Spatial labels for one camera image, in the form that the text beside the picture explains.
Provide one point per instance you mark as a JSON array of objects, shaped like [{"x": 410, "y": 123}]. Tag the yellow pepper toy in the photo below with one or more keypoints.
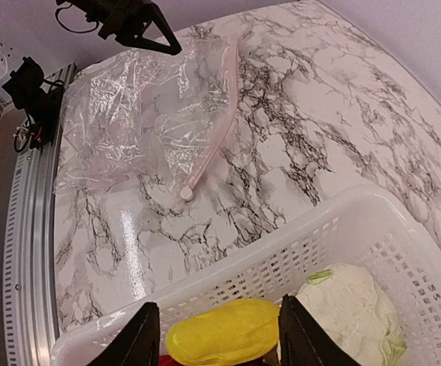
[{"x": 234, "y": 333}]

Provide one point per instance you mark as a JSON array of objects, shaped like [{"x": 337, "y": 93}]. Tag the white plastic basket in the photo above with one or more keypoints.
[{"x": 364, "y": 226}]

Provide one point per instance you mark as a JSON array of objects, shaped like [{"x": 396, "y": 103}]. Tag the clear zip top bag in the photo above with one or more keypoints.
[{"x": 145, "y": 113}]

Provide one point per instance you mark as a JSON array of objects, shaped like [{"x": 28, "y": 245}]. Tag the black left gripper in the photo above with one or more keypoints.
[{"x": 128, "y": 20}]

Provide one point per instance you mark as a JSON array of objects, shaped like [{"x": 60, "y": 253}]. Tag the aluminium front rail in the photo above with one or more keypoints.
[{"x": 28, "y": 287}]

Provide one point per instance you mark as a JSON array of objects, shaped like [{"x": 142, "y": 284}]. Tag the white cabbage toy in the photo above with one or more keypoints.
[{"x": 355, "y": 312}]

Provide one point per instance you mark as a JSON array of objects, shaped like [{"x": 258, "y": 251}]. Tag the red pepper toy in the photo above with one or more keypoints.
[{"x": 166, "y": 360}]

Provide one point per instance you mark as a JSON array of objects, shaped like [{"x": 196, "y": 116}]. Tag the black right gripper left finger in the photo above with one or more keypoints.
[{"x": 138, "y": 342}]

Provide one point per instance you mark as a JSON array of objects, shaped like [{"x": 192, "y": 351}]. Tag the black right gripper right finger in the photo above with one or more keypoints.
[{"x": 303, "y": 341}]

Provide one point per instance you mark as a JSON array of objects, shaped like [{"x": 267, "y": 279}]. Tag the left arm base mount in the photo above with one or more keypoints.
[{"x": 40, "y": 99}]

